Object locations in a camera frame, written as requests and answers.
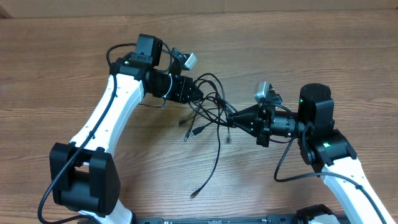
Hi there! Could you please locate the black USB-C cable silver plug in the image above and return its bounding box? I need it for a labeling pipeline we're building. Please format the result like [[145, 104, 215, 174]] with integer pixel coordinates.
[[188, 73, 237, 128]]

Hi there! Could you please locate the black USB-A cable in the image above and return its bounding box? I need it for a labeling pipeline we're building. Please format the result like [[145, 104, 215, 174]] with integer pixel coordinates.
[[189, 102, 226, 199]]

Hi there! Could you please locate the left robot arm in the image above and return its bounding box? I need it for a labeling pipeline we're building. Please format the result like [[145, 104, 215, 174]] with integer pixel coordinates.
[[37, 34, 203, 223]]

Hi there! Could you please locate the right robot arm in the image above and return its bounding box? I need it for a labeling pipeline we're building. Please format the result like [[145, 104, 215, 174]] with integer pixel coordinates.
[[227, 82, 394, 223]]

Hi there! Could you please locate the brown cardboard backdrop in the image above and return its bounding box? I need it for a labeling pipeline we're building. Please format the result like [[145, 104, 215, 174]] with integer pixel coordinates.
[[1, 0, 397, 19]]

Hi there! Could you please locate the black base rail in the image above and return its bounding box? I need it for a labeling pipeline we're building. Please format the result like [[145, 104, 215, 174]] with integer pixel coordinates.
[[130, 204, 349, 224]]

